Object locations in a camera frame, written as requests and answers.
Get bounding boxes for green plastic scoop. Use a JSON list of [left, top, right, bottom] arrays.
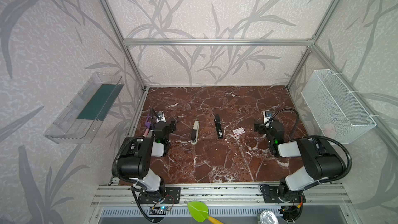
[[187, 201, 223, 224]]

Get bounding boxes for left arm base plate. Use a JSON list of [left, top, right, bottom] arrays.
[[138, 186, 181, 204]]

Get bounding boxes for silver foil roll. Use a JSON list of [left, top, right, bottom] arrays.
[[257, 210, 279, 224]]

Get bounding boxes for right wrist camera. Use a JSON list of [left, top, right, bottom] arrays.
[[263, 111, 273, 124]]

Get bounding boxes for aluminium front rail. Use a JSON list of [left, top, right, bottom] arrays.
[[90, 182, 352, 207]]

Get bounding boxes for white black stapler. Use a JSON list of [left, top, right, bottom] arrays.
[[191, 120, 200, 145]]

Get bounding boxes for white wire mesh basket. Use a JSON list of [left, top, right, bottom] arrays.
[[302, 69, 377, 144]]

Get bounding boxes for purple plastic tool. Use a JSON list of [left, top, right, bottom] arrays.
[[144, 115, 154, 137]]

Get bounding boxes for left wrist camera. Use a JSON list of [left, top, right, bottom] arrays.
[[155, 111, 166, 122]]

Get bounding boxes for clear plastic wall bin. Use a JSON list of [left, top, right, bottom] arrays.
[[44, 72, 124, 144]]

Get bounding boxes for pink object in basket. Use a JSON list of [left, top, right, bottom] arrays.
[[322, 123, 336, 136]]

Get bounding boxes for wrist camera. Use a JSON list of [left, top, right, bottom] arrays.
[[155, 111, 166, 122], [263, 111, 273, 124]]

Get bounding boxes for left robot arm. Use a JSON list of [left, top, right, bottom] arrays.
[[112, 121, 176, 199]]

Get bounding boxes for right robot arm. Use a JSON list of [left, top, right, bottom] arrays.
[[254, 121, 352, 205]]

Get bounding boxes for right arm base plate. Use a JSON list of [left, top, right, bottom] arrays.
[[260, 185, 306, 204]]

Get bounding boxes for red white staple box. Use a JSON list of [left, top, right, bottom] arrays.
[[233, 128, 245, 136]]

